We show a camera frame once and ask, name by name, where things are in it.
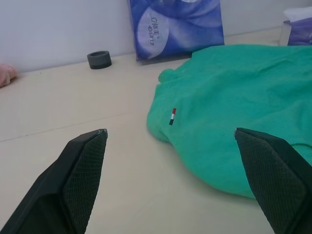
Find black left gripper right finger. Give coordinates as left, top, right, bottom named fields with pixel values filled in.
left=234, top=127, right=312, bottom=234

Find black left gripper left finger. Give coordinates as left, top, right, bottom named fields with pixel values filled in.
left=0, top=128, right=109, bottom=234

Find green shorts with orange drawstring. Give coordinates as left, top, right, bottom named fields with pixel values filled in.
left=146, top=43, right=312, bottom=200

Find pink cloth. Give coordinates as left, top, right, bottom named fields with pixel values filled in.
left=0, top=62, right=19, bottom=89

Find purple tissue box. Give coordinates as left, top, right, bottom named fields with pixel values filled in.
left=279, top=8, right=312, bottom=47

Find purple tissue roll pack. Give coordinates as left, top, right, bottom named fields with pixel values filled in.
left=128, top=0, right=225, bottom=66

